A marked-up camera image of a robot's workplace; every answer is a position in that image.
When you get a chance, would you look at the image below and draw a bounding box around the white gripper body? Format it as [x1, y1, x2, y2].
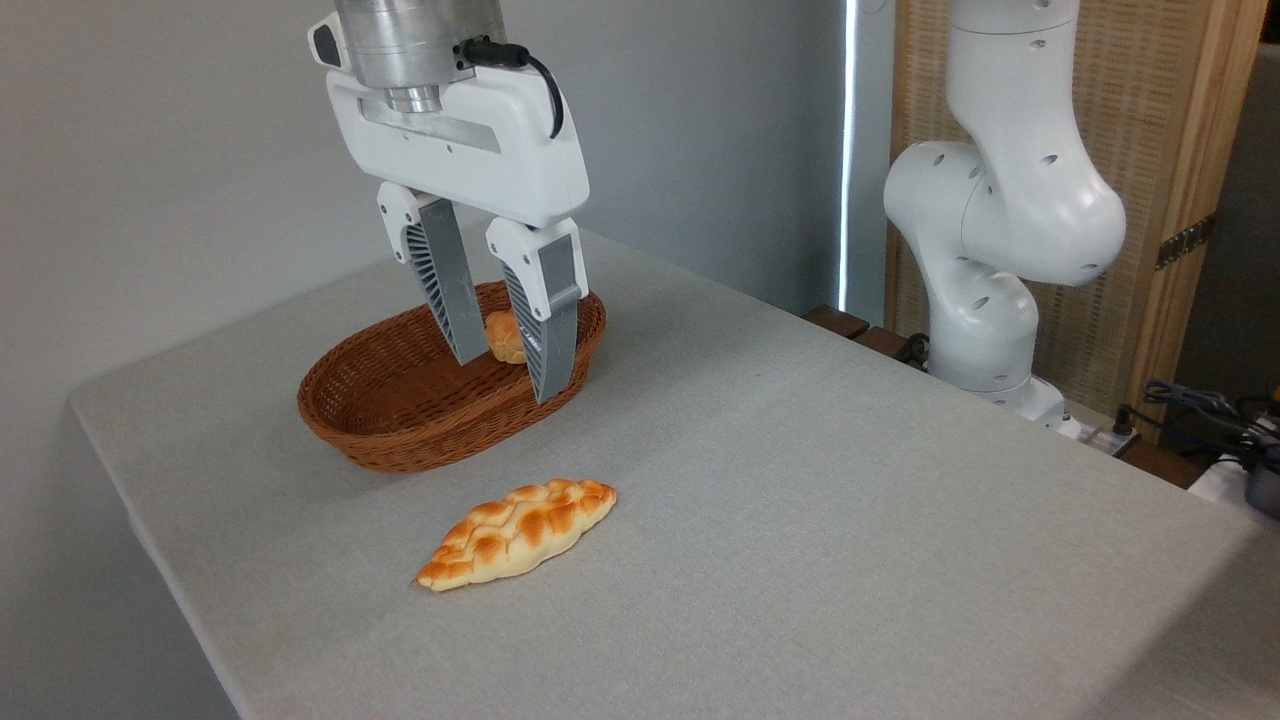
[327, 65, 591, 229]

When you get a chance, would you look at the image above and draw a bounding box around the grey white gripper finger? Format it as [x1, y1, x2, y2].
[377, 182, 491, 367]
[486, 215, 589, 405]

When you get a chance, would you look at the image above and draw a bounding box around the round knotted bread bun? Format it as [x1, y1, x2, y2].
[484, 310, 528, 365]

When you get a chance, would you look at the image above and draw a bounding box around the long braided bread loaf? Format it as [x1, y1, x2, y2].
[415, 478, 618, 592]

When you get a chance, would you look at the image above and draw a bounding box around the silver metal wrist flange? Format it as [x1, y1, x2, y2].
[335, 0, 506, 113]

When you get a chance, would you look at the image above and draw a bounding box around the brown wicker oval basket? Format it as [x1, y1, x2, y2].
[297, 280, 607, 474]

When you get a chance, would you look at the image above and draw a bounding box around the brass screen hinge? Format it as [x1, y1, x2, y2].
[1155, 213, 1217, 271]

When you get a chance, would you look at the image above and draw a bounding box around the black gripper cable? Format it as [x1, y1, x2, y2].
[455, 38, 566, 141]

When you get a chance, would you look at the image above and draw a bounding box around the woven screen with wood frame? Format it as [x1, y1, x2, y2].
[885, 0, 1271, 446]

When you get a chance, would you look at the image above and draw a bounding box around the bundle of black cables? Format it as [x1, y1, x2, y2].
[1143, 380, 1280, 471]

